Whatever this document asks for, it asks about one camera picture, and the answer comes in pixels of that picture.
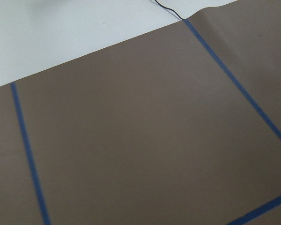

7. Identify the thin black desk cable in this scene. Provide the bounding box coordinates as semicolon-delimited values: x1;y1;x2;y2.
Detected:
154;0;185;21

